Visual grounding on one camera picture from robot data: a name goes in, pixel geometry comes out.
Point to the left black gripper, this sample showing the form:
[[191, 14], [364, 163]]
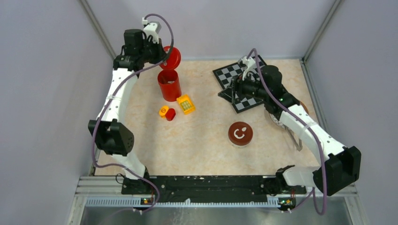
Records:
[[161, 54]]

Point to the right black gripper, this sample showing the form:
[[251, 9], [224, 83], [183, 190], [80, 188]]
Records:
[[237, 86]]

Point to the red oval dish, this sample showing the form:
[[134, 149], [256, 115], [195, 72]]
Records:
[[173, 61]]

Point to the red cylindrical cup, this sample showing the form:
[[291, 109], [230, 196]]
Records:
[[169, 92]]

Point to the brown round lid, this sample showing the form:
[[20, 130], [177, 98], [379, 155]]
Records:
[[240, 133]]

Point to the silver metal tongs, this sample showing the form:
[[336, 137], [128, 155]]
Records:
[[296, 141]]

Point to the steel lunch box bowl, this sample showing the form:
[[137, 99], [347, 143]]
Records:
[[240, 146]]

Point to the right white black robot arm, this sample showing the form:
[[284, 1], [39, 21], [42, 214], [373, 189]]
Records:
[[249, 87]]

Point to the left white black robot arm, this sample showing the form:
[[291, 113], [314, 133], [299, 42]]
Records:
[[109, 133]]

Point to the black white chessboard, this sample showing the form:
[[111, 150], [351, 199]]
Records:
[[224, 75]]

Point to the patterned round plate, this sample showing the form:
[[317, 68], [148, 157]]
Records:
[[280, 124]]

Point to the yellow toy tray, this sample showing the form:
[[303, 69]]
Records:
[[186, 104]]

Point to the yellow toy block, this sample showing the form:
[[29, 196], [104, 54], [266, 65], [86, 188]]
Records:
[[163, 111]]

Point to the red toy block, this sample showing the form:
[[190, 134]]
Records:
[[170, 114]]

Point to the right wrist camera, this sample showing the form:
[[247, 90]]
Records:
[[248, 64]]

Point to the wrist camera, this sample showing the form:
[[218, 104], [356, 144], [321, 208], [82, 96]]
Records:
[[151, 30], [248, 64]]

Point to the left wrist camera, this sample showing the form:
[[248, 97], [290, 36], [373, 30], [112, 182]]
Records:
[[151, 30]]

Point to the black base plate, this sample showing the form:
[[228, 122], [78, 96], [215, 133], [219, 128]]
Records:
[[211, 189]]

